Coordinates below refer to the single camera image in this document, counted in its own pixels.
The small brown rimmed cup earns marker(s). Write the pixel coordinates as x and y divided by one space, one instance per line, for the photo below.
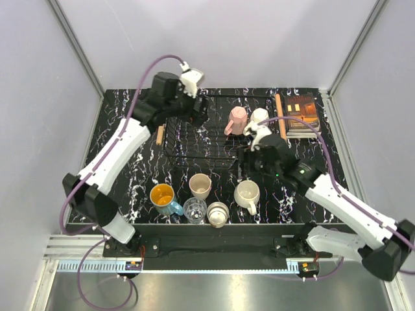
217 214

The beige cup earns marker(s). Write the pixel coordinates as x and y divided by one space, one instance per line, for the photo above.
200 186

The speckled cream mug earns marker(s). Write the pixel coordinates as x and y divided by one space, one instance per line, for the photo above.
246 195

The black wire dish rack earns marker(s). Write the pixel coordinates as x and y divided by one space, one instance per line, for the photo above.
207 147

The aluminium frame post right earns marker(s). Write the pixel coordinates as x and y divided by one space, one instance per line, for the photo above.
363 34

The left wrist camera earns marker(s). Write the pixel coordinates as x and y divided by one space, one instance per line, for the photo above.
191 79

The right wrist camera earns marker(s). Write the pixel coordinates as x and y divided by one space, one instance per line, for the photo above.
257 132

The right wooden rack handle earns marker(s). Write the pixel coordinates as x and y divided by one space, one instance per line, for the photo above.
281 122

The aluminium frame post left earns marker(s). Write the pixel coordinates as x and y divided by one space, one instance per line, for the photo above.
73 41

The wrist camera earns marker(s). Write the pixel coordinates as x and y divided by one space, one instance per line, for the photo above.
191 79
257 132

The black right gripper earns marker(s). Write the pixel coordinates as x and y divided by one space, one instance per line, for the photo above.
246 155

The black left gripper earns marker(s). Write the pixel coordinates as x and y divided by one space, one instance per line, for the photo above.
198 117

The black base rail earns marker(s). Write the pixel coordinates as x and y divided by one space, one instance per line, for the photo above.
186 247

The clear drinking glass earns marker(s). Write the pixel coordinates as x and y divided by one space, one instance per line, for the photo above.
195 210

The pink faceted mug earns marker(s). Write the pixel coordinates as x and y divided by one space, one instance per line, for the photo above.
237 121

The paperback book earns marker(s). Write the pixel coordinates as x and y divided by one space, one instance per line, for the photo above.
303 109

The white faceted mug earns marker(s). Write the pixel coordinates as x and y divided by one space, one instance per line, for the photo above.
258 115

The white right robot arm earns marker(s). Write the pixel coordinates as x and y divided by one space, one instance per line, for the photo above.
380 243

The blue butterfly mug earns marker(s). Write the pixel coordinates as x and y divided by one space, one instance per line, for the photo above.
163 198

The aluminium frame post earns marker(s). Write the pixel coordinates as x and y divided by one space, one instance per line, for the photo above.
73 41
363 34

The aluminium front frame rail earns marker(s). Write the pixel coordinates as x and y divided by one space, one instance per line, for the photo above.
185 280

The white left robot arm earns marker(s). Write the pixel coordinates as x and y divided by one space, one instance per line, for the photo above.
170 96

